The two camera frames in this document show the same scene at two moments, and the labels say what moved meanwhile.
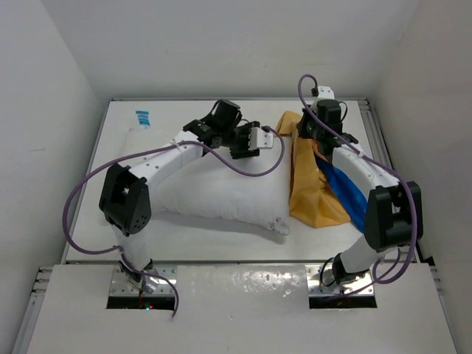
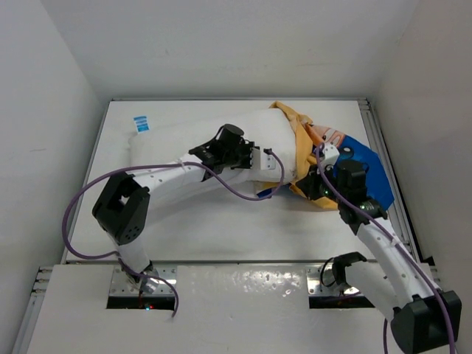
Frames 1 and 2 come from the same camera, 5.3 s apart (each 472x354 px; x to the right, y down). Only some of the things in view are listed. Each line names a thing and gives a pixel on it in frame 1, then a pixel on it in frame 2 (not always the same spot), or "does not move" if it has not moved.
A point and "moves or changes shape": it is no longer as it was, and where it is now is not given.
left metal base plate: x=119 y=285 does not move
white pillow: x=209 y=187 moves or changes shape
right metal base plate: x=321 y=282 does not move
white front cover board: x=240 y=309 does not move
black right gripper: x=301 y=126 -> x=307 y=184
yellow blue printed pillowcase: x=321 y=194 moves or changes shape
